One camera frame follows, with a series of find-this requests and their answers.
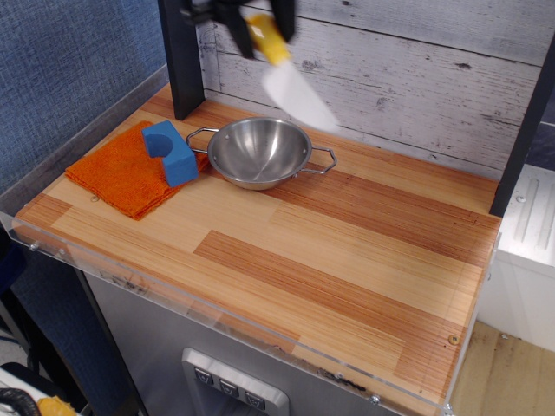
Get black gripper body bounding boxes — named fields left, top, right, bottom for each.
left=180, top=0, right=278, bottom=25

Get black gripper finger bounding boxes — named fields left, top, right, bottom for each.
left=270, top=0, right=296, bottom=42
left=218, top=10, right=254, bottom=59

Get yellow handled toy knife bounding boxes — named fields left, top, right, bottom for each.
left=246, top=14, right=339, bottom=133

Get blue foam block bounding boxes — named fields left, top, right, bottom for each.
left=141, top=120, right=199, bottom=187

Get orange folded cloth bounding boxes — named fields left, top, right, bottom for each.
left=65, top=121, right=209, bottom=220

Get steel cabinet control panel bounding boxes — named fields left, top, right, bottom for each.
left=181, top=348, right=290, bottom=416

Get white side cabinet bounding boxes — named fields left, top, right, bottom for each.
left=477, top=165, right=554, bottom=351

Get yellow object bottom left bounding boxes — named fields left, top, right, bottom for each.
left=36, top=396, right=77, bottom=416

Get black left support post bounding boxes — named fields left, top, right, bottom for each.
left=158, top=0, right=205, bottom=120

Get black support post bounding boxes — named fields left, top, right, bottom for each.
left=158, top=0, right=205, bottom=120
left=489, top=39, right=554, bottom=218

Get steel bowl with handles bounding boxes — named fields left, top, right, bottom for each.
left=186, top=117, right=337, bottom=191

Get black right support post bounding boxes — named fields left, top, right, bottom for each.
left=489, top=39, right=554, bottom=218

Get black corrugated hose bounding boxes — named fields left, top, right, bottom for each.
left=0, top=387, right=38, bottom=416

